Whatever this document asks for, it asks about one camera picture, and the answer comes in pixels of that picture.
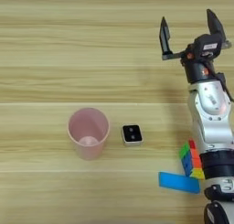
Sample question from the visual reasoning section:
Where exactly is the small black and silver cube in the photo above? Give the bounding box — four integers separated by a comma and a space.
121, 123, 144, 147

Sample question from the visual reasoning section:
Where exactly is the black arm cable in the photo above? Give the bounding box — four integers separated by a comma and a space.
214, 71, 234, 102

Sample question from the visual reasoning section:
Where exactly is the multicoloured Rubik's cube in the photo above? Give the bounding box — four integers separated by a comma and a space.
178, 139, 206, 180

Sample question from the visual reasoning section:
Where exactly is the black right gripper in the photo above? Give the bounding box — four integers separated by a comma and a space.
158, 8, 233, 84

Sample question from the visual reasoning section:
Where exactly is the pink plastic cup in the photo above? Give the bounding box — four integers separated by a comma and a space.
67, 107, 111, 161

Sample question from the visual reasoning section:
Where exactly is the blue rectangular block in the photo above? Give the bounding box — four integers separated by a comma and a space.
157, 171, 201, 195

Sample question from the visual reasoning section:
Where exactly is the black box with white label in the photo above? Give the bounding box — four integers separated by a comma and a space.
193, 33, 225, 59

